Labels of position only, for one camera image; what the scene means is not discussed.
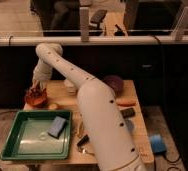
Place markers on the small yellow fruit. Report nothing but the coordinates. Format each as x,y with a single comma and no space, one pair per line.
53,106

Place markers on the grey blue cloth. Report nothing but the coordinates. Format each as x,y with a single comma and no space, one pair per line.
129,125

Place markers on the black office chair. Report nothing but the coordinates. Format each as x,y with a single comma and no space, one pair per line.
95,21

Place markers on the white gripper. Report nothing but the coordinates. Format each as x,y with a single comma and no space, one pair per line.
41,74

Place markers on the black handled brush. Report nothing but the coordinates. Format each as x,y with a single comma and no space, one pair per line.
83,140

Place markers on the green plastic tray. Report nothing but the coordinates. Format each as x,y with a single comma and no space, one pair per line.
28,138

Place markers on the red bowl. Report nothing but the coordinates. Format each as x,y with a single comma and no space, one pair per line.
36,102

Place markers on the dark rectangular block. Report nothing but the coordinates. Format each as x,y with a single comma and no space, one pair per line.
129,112

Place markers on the orange carrot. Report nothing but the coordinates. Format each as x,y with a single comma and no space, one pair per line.
125,102

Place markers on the purple bowl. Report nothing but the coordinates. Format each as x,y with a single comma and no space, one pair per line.
115,83

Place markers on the blue sponge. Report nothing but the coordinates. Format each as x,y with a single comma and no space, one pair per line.
57,126

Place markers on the bunch of red grapes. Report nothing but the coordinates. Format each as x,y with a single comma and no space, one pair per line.
35,92

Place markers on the metal spoon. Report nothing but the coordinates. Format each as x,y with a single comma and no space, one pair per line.
85,151

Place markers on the white cup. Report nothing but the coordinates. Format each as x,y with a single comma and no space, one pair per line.
70,87

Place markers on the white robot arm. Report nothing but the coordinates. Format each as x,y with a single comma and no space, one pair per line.
111,140

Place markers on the blue object on floor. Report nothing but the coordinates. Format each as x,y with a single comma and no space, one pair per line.
157,144

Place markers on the white horizontal rail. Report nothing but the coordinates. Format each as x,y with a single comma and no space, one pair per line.
93,40

